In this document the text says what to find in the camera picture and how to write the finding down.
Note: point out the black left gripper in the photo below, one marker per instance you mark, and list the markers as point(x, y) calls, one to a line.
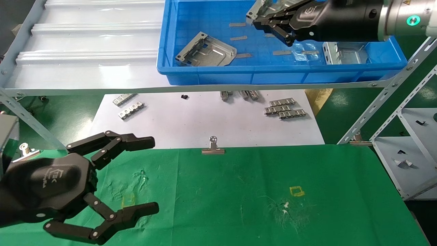
point(51, 181)

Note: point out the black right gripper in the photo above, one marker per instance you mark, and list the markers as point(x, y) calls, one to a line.
point(312, 20)

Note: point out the sheet metal bracket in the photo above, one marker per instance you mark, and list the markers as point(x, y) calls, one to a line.
point(344, 56)
point(263, 8)
point(211, 53)

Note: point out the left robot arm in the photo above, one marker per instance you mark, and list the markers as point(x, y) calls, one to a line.
point(4, 208)

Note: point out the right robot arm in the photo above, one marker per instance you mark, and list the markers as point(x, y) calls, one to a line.
point(351, 20)

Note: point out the brown tape piece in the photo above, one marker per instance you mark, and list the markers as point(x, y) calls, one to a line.
point(237, 25)
point(310, 52)
point(268, 35)
point(244, 55)
point(281, 53)
point(238, 38)

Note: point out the clear plastic film piece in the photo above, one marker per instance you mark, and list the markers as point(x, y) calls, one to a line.
point(304, 58)

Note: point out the blue plastic bin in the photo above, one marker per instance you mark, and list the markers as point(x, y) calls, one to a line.
point(307, 74)

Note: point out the small notched metal strip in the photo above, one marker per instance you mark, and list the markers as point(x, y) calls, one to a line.
point(292, 114)
point(282, 102)
point(131, 111)
point(253, 95)
point(277, 110)
point(243, 95)
point(124, 99)
point(225, 95)

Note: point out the brown cardboard piece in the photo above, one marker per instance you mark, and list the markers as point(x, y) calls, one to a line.
point(317, 100)

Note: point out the green cloth mat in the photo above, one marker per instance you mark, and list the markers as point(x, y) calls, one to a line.
point(222, 191)

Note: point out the white paper sheet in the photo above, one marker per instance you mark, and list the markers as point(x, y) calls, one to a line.
point(205, 119)

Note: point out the grey perforated rack upright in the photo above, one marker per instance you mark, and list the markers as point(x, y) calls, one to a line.
point(30, 119)
point(362, 119)

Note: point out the caster wheel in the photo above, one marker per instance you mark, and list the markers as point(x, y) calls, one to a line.
point(43, 99)

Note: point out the white ridged plastic board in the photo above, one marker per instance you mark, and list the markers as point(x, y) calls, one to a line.
point(85, 41)

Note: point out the grey side rack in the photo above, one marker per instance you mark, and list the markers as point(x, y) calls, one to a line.
point(409, 143)

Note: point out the small grey metal piece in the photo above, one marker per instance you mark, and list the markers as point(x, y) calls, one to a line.
point(408, 164)
point(398, 162)

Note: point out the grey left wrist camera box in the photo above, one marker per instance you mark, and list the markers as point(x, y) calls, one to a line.
point(6, 133)

